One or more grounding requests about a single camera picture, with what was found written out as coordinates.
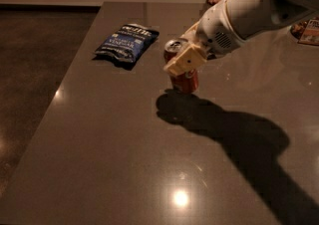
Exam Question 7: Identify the blue chip bag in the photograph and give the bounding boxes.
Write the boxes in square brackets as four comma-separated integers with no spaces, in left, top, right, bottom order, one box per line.
[95,24,160,64]

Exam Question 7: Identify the red coke can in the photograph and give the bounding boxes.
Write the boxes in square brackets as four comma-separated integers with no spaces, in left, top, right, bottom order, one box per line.
[163,38,198,94]

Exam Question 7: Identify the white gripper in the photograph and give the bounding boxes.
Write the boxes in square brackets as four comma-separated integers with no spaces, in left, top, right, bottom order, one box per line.
[163,0,248,77]

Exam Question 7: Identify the snack packet on table edge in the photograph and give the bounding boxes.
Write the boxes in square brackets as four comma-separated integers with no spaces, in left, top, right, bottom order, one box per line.
[290,17,319,46]

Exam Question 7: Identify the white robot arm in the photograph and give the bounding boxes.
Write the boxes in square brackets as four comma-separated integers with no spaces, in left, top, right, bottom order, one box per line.
[164,0,319,76]

